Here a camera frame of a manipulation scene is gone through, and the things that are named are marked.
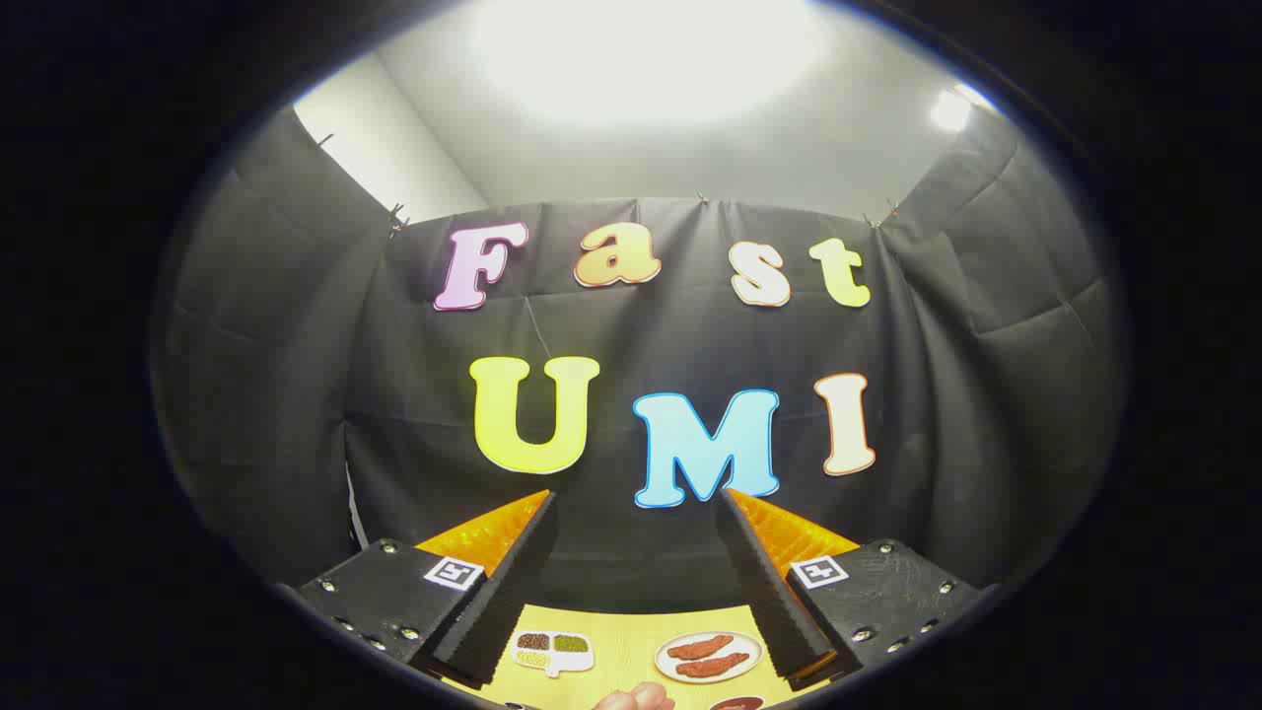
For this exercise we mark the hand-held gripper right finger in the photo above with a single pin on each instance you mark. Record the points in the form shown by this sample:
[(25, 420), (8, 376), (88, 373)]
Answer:
[(774, 602)]

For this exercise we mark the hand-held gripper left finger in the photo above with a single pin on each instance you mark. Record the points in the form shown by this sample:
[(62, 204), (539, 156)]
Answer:
[(503, 602)]

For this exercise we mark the silver bottle with green label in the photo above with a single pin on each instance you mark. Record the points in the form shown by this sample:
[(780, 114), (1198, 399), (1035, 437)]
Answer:
[(636, 698)]

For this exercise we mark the white oval plate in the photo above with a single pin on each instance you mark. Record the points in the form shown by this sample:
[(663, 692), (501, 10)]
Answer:
[(730, 641)]

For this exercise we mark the white divided dish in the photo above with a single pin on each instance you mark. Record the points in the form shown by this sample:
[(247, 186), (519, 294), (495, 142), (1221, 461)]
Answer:
[(552, 653)]

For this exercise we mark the brown sausage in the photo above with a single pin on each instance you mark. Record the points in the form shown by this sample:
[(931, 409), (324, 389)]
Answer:
[(700, 647), (712, 666)]

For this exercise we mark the wooden table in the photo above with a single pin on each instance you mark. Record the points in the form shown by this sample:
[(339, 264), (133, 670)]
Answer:
[(631, 656)]

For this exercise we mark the ceiling lamp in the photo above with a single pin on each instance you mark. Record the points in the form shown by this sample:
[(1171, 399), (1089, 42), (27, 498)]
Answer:
[(951, 108)]

